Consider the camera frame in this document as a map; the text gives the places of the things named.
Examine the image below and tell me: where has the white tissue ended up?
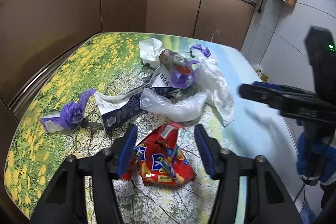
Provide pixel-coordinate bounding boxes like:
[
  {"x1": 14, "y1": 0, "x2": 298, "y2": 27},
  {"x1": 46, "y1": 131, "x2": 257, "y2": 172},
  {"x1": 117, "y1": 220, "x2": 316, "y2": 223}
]
[{"x1": 139, "y1": 38, "x2": 164, "y2": 69}]

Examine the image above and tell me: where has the cooking oil jug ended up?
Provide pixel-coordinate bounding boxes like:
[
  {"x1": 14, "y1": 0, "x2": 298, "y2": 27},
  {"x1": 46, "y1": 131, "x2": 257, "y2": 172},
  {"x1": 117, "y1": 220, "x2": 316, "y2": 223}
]
[{"x1": 255, "y1": 69, "x2": 269, "y2": 83}]

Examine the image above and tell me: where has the red snack bag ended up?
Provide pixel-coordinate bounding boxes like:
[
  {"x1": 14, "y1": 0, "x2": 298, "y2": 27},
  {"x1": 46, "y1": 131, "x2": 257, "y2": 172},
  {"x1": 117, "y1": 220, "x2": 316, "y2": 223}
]
[{"x1": 122, "y1": 122, "x2": 197, "y2": 186}]

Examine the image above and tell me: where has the purple white wrapper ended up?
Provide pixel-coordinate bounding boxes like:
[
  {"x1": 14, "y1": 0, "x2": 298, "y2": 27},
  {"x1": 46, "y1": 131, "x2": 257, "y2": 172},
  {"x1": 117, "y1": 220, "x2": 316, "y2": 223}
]
[{"x1": 40, "y1": 88, "x2": 96, "y2": 133}]

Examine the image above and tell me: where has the blue white milk carton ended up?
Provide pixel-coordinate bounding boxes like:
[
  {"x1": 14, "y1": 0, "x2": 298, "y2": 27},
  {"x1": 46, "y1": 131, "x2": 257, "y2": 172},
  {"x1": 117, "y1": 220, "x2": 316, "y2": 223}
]
[{"x1": 94, "y1": 65, "x2": 179, "y2": 133}]

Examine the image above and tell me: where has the blue white glove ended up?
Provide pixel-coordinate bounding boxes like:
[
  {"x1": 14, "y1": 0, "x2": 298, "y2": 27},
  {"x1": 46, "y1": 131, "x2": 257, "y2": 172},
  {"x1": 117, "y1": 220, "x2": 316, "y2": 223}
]
[{"x1": 296, "y1": 132, "x2": 335, "y2": 186}]

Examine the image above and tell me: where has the crushed clear plastic bottle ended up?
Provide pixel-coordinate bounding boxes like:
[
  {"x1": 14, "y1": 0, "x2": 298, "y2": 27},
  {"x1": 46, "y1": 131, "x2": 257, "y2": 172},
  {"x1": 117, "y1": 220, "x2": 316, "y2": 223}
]
[{"x1": 159, "y1": 50, "x2": 193, "y2": 76}]

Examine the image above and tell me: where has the large purple package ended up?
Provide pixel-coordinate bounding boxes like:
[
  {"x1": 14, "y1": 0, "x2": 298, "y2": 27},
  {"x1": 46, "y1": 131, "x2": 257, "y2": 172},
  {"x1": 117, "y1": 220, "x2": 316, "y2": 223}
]
[{"x1": 169, "y1": 60, "x2": 199, "y2": 89}]

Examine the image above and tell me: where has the white plastic bag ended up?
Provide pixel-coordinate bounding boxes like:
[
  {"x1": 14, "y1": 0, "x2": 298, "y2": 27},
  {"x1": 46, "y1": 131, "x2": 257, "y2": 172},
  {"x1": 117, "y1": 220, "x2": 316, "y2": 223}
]
[{"x1": 192, "y1": 49, "x2": 234, "y2": 127}]

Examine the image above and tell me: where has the black tracking camera box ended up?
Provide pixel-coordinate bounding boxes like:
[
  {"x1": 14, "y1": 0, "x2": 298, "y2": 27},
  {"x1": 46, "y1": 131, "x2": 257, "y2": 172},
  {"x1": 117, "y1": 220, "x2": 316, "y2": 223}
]
[{"x1": 305, "y1": 26, "x2": 335, "y2": 103}]

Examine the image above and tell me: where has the clear plastic bag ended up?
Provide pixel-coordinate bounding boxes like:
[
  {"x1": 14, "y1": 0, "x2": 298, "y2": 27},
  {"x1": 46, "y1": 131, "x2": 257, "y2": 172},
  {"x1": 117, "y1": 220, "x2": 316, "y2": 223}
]
[{"x1": 139, "y1": 89, "x2": 208, "y2": 122}]

